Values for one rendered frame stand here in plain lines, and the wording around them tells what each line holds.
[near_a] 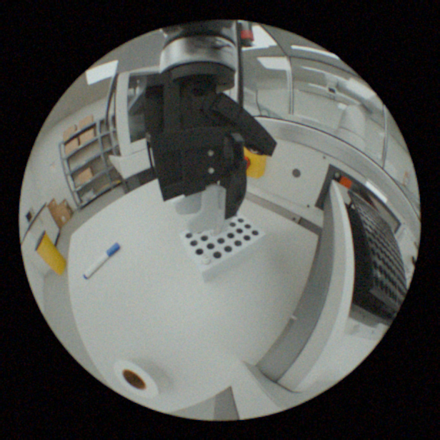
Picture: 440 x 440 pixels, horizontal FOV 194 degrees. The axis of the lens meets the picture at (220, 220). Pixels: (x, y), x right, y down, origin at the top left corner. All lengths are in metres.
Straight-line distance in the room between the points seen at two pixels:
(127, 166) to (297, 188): 0.64
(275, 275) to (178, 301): 0.16
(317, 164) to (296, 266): 0.21
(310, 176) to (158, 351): 0.42
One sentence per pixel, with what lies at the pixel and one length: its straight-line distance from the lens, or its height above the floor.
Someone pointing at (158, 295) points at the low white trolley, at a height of 0.76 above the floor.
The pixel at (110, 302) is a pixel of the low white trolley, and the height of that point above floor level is 0.76.
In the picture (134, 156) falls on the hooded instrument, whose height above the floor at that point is 0.89.
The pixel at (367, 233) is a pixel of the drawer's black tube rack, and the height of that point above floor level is 0.90.
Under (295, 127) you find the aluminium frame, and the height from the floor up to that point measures 0.98.
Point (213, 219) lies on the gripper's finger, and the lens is 0.15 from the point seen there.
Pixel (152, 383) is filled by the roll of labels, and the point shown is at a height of 0.80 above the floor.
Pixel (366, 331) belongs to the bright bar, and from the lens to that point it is 0.22.
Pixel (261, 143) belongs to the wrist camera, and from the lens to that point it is 0.16.
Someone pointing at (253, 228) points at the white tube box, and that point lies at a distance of 0.22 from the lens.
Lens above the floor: 0.95
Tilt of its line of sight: 42 degrees down
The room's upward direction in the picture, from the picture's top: straight up
